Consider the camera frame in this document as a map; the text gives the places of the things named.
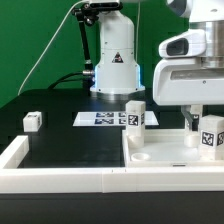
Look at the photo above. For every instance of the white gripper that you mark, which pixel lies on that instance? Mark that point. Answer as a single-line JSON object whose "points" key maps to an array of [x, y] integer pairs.
{"points": [[185, 82]]}

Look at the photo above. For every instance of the white square tabletop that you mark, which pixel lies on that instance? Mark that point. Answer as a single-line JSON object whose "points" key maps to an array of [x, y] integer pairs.
{"points": [[164, 148]]}

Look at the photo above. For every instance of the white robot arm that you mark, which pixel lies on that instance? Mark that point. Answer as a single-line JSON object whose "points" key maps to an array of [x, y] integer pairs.
{"points": [[117, 72]]}

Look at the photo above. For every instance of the white marker sheet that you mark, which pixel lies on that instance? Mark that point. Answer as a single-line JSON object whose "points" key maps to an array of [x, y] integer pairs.
{"points": [[117, 118]]}

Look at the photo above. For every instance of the white U-shaped obstacle fence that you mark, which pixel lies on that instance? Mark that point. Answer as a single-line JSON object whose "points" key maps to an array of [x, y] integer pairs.
{"points": [[100, 180]]}

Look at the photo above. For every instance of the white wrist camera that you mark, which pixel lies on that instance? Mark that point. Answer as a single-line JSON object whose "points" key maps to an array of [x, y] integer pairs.
{"points": [[188, 44]]}

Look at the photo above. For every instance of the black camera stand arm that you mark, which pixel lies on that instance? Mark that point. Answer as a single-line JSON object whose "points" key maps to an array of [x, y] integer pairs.
{"points": [[82, 14]]}

